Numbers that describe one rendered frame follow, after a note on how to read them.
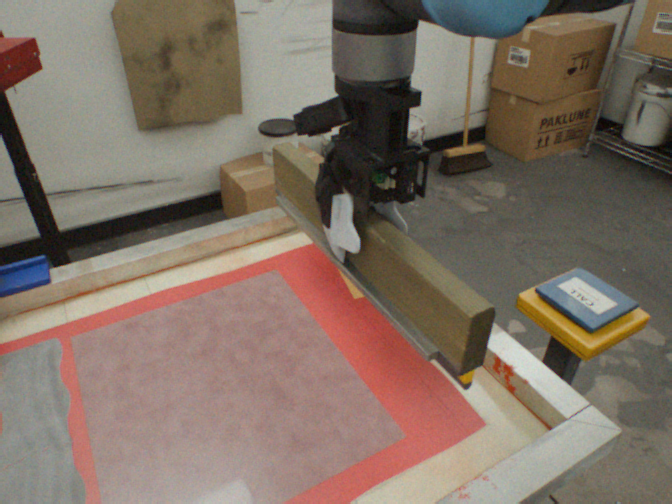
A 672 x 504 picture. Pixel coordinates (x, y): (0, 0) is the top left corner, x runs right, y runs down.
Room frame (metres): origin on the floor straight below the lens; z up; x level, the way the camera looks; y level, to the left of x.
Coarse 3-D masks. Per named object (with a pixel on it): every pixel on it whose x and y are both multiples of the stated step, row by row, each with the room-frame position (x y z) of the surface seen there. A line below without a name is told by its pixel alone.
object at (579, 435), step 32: (224, 224) 0.69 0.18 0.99; (256, 224) 0.69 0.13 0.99; (288, 224) 0.72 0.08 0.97; (96, 256) 0.60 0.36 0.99; (128, 256) 0.60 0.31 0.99; (160, 256) 0.61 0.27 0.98; (192, 256) 0.64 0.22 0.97; (64, 288) 0.54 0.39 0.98; (96, 288) 0.56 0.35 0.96; (512, 352) 0.41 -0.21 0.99; (512, 384) 0.38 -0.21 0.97; (544, 384) 0.36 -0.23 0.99; (544, 416) 0.34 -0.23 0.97; (576, 416) 0.32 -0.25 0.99; (544, 448) 0.28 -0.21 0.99; (576, 448) 0.28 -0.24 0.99; (608, 448) 0.29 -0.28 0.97; (480, 480) 0.25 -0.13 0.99; (512, 480) 0.25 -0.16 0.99; (544, 480) 0.25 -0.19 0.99
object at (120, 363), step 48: (192, 288) 0.57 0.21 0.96; (240, 288) 0.57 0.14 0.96; (288, 288) 0.57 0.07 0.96; (336, 288) 0.57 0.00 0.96; (48, 336) 0.47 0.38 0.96; (96, 336) 0.47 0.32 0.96; (144, 336) 0.47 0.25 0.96; (192, 336) 0.47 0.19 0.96; (240, 336) 0.47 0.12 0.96; (288, 336) 0.47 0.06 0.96; (96, 384) 0.39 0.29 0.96; (144, 384) 0.39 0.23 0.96; (192, 384) 0.39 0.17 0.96; (0, 432) 0.32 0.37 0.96
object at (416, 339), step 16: (288, 208) 0.59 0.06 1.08; (304, 224) 0.55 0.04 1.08; (320, 240) 0.51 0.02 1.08; (336, 256) 0.48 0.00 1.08; (352, 272) 0.45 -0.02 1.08; (368, 288) 0.42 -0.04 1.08; (384, 304) 0.39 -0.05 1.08; (400, 320) 0.37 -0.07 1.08; (416, 336) 0.34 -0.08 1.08; (432, 352) 0.32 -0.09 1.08
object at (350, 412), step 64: (384, 320) 0.50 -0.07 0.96; (256, 384) 0.39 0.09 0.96; (320, 384) 0.39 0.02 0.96; (384, 384) 0.39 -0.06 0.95; (448, 384) 0.39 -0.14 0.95; (128, 448) 0.30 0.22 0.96; (192, 448) 0.30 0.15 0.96; (256, 448) 0.31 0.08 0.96; (320, 448) 0.31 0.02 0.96; (384, 448) 0.31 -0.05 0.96; (448, 448) 0.31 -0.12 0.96
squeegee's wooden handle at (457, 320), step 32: (288, 160) 0.61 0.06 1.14; (288, 192) 0.61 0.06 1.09; (320, 224) 0.53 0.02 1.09; (384, 224) 0.44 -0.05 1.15; (352, 256) 0.46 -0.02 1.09; (384, 256) 0.41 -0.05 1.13; (416, 256) 0.39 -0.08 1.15; (384, 288) 0.41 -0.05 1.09; (416, 288) 0.36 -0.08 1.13; (448, 288) 0.34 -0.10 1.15; (416, 320) 0.36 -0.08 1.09; (448, 320) 0.32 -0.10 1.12; (480, 320) 0.31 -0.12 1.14; (448, 352) 0.32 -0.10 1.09; (480, 352) 0.31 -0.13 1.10
